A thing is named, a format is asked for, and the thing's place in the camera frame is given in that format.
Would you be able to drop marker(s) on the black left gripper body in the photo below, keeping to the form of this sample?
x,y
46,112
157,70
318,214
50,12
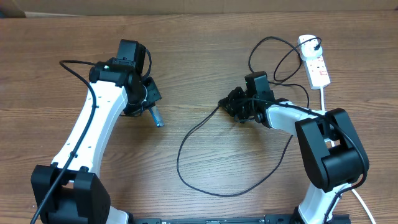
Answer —
x,y
149,93

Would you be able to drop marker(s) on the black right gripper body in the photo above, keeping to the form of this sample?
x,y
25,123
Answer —
x,y
239,104

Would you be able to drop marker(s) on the black smartphone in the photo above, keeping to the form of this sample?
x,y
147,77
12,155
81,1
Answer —
x,y
156,116

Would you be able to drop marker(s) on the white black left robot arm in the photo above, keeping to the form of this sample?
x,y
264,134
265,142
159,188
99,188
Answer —
x,y
69,190

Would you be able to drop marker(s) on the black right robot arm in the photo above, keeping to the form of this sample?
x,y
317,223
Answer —
x,y
333,157

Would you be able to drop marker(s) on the white charger plug adapter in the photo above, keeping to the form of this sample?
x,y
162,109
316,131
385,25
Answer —
x,y
310,47

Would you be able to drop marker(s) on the white power strip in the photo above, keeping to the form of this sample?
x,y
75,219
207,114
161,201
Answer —
x,y
317,73

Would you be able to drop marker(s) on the brown cardboard backdrop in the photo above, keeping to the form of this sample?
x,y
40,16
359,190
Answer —
x,y
42,8

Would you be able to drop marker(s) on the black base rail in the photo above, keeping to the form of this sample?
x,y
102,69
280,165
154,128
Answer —
x,y
267,219

